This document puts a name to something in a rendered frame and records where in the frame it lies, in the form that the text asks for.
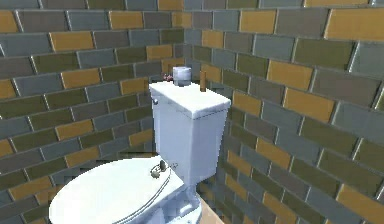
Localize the brown stick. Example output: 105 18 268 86
199 70 207 93

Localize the grey toilet paper roll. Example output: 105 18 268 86
172 66 193 88

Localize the white toilet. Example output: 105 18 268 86
48 80 232 224

